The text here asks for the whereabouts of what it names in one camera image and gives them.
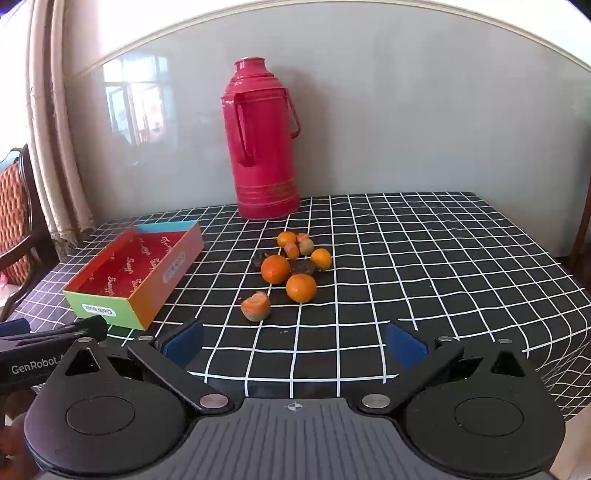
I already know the wooden chair with patterned cushion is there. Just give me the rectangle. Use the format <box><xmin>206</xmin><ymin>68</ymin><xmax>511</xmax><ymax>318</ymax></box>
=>
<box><xmin>0</xmin><ymin>143</ymin><xmax>62</xmax><ymax>320</ymax></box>

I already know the colourful cardboard box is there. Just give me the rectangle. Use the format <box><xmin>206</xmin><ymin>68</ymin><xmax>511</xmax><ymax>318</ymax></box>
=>
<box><xmin>62</xmin><ymin>220</ymin><xmax>205</xmax><ymax>331</ymax></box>

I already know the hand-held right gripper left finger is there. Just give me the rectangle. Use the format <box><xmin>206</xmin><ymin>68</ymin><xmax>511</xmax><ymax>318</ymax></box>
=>
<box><xmin>60</xmin><ymin>318</ymin><xmax>234</xmax><ymax>414</ymax></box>

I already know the large orange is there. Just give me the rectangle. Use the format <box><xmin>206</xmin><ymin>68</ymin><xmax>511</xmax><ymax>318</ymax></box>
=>
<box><xmin>261</xmin><ymin>254</ymin><xmax>291</xmax><ymax>284</ymax></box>

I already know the beige curtain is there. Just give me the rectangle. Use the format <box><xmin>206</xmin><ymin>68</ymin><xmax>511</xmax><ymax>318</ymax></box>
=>
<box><xmin>27</xmin><ymin>0</ymin><xmax>98</xmax><ymax>252</ymax></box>

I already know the black white grid tablecloth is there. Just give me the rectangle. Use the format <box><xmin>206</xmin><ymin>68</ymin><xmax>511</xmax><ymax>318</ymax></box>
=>
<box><xmin>14</xmin><ymin>191</ymin><xmax>591</xmax><ymax>421</ymax></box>

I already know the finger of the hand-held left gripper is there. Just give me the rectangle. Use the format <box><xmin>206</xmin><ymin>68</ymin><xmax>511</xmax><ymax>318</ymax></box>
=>
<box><xmin>0</xmin><ymin>319</ymin><xmax>32</xmax><ymax>340</ymax></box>
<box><xmin>0</xmin><ymin>316</ymin><xmax>110</xmax><ymax>346</ymax></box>

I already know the medium orange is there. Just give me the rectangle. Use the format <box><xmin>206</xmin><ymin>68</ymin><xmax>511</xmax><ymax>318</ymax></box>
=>
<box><xmin>286</xmin><ymin>273</ymin><xmax>318</xmax><ymax>304</ymax></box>

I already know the red thermos flask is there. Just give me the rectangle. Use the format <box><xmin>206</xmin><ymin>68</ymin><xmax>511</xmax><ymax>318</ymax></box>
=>
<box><xmin>221</xmin><ymin>56</ymin><xmax>302</xmax><ymax>220</ymax></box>

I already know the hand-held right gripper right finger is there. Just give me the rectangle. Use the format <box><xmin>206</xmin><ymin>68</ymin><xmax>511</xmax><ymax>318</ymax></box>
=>
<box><xmin>353</xmin><ymin>318</ymin><xmax>532</xmax><ymax>414</ymax></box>

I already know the cut orange half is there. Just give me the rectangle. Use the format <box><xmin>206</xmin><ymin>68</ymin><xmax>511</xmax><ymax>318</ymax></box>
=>
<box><xmin>240</xmin><ymin>291</ymin><xmax>271</xmax><ymax>322</ymax></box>

